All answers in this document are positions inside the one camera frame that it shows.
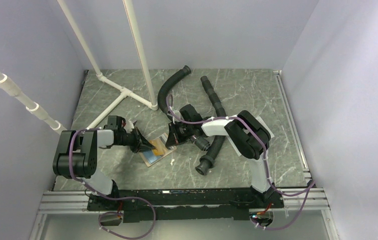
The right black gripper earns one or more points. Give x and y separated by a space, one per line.
174 138

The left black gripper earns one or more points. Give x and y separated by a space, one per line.
140 143

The tan leather card holder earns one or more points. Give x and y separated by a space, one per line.
151 157

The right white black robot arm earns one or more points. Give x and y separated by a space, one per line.
247 135

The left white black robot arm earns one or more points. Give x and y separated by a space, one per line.
76 155

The clear plastic card tray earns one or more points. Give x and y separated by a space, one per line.
259 118

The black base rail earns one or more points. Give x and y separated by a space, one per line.
186 204

